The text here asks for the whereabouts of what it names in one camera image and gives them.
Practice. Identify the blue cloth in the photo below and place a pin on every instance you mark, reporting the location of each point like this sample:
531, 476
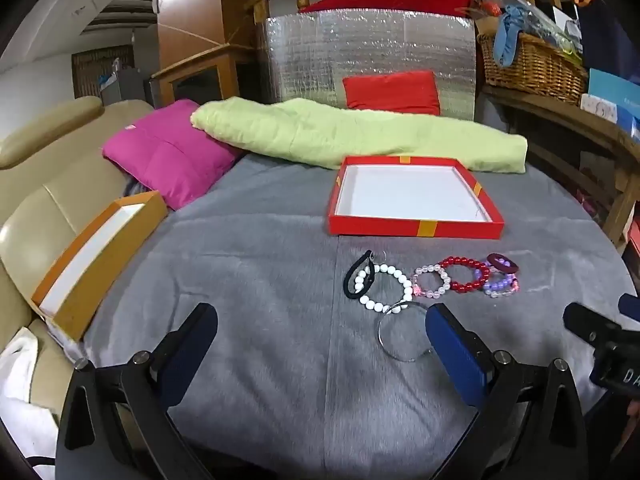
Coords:
507, 35

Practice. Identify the clear plastic bag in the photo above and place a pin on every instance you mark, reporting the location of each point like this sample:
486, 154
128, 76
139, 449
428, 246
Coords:
542, 22

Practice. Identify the silver metal bangle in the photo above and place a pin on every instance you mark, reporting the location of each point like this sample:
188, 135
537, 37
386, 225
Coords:
395, 352

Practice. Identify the blue cardboard boxes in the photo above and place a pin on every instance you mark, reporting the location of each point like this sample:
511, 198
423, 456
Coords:
612, 95

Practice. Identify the person's right hand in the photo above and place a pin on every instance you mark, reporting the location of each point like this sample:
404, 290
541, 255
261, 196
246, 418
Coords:
634, 425

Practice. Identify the shallow red cardboard box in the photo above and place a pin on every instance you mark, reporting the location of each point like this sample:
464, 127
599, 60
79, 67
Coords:
375, 227

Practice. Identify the dark blue paper bag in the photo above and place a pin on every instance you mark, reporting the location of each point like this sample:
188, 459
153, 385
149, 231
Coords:
607, 35

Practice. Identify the wooden cabinet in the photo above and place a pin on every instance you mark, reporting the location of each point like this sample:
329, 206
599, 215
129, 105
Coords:
200, 5

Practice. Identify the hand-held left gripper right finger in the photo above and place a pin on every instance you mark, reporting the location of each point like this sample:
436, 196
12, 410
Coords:
455, 355

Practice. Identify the silver foil insulation panel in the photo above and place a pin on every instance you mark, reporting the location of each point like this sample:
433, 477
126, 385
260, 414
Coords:
310, 55

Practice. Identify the curved wooden shelf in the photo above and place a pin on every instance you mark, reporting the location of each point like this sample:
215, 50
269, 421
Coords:
575, 130

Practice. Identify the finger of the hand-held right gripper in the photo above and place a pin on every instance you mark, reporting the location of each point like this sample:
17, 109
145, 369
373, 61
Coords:
631, 306
587, 322

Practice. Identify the beige leather sofa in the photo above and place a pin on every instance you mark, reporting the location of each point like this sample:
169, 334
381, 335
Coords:
45, 210

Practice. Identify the magenta pillow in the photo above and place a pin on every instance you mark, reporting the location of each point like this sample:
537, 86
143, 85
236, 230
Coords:
165, 160

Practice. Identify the light green quilt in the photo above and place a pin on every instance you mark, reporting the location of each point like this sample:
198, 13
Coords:
325, 132

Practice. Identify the wicker basket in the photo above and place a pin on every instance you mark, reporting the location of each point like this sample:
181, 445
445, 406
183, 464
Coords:
535, 67

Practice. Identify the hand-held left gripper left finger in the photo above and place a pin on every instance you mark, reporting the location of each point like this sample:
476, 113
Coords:
187, 355

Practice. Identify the brown woven screen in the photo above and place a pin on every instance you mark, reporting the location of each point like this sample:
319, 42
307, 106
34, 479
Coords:
97, 67

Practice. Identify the white cloth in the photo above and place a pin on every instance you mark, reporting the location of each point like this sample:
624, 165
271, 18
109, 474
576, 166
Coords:
22, 370

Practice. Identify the small red cushion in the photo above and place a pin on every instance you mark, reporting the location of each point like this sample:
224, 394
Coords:
392, 92

